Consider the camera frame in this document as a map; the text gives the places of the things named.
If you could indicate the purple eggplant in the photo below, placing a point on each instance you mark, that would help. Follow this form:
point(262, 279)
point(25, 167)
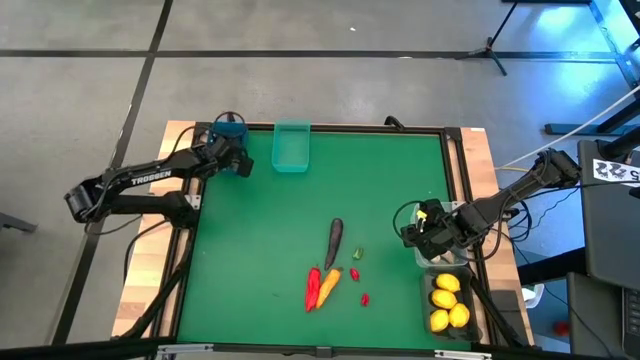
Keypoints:
point(334, 242)

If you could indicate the long orange pepper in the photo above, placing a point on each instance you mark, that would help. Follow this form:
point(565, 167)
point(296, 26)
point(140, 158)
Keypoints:
point(327, 287)

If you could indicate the white garlic bulb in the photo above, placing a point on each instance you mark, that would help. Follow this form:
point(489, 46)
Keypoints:
point(437, 259)

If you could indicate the clear plastic bin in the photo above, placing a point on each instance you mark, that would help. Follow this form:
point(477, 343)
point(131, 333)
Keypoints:
point(457, 261)

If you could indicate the black table leg brace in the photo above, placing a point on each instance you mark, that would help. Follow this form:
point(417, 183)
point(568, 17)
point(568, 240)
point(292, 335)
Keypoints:
point(160, 295)
point(492, 312)

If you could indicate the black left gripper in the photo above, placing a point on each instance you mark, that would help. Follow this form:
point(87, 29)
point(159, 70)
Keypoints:
point(225, 152)

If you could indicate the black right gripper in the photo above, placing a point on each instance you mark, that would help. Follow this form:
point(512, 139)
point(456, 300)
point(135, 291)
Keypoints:
point(435, 232)

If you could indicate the long red pepper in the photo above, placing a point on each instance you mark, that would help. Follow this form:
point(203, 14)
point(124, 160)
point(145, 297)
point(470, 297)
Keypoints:
point(313, 290)

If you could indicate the blue plastic bin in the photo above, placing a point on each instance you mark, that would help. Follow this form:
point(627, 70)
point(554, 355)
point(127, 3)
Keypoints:
point(235, 131)

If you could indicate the black table clamp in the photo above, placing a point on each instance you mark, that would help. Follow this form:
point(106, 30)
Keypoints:
point(395, 122)

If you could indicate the small red object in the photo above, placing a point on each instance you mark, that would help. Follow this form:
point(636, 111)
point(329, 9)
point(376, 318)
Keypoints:
point(562, 328)

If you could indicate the grey stand foot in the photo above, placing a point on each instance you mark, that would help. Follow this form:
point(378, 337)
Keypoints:
point(17, 223)

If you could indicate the green table mat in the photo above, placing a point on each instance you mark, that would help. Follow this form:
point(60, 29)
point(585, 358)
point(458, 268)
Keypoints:
point(250, 250)

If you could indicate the black tripod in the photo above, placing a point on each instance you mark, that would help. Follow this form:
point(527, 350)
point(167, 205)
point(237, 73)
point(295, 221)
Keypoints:
point(487, 50)

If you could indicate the small green pepper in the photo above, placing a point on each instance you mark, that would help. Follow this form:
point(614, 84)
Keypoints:
point(357, 253)

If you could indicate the yellow lemon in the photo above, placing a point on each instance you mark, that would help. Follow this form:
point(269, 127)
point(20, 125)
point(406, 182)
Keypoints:
point(439, 320)
point(444, 299)
point(448, 282)
point(459, 315)

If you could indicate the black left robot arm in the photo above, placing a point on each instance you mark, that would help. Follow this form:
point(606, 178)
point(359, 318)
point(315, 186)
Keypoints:
point(150, 176)

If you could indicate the black desk leg frame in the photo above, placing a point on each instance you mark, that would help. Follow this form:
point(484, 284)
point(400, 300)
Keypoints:
point(575, 129)

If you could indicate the small red pepper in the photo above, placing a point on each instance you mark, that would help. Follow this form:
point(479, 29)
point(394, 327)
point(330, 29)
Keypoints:
point(354, 274)
point(365, 299)

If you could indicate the black side desk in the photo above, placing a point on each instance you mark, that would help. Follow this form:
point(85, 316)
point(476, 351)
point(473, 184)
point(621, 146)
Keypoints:
point(610, 235)

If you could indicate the white printed paper tag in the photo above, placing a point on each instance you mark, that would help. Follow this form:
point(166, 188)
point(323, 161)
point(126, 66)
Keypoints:
point(612, 171)

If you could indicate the white cup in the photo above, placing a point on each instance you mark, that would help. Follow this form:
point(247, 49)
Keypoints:
point(533, 295)

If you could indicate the black camera rig beam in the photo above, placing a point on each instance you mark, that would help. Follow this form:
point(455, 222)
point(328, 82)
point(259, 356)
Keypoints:
point(100, 350)

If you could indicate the silver arm base bracket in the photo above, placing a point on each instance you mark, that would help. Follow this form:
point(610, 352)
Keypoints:
point(195, 201)

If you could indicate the teal translucent plastic bin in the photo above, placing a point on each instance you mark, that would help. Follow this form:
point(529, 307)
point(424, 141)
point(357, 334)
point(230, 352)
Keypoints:
point(290, 150)

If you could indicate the black keyboard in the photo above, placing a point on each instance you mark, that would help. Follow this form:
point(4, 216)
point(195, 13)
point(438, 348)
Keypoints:
point(632, 320)

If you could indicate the black plastic tray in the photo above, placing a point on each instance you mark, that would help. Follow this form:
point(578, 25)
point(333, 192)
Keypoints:
point(472, 290)

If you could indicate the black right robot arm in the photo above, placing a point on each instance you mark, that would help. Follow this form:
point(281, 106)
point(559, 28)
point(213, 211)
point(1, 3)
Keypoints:
point(505, 197)

